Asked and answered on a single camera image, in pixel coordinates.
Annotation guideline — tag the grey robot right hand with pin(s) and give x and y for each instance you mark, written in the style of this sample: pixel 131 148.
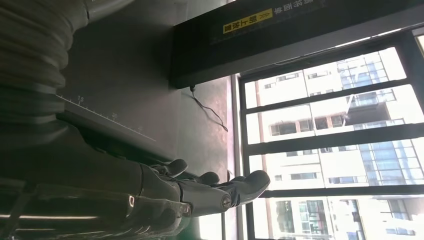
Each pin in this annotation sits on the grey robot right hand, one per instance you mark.
pixel 82 185

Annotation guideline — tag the pale building outside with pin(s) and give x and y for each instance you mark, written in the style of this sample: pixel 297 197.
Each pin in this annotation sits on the pale building outside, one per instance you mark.
pixel 288 165

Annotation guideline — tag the yellow warning sticker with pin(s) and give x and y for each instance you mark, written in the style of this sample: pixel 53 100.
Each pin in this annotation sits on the yellow warning sticker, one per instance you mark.
pixel 248 21

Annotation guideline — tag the black scanner column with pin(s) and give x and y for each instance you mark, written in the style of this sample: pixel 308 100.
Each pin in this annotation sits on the black scanner column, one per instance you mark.
pixel 298 33

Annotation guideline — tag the black scanner base plate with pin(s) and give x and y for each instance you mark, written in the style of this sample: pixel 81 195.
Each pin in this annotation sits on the black scanner base plate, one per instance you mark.
pixel 126 66

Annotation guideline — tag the black window frame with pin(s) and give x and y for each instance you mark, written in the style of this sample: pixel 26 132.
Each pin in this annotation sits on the black window frame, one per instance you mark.
pixel 331 139

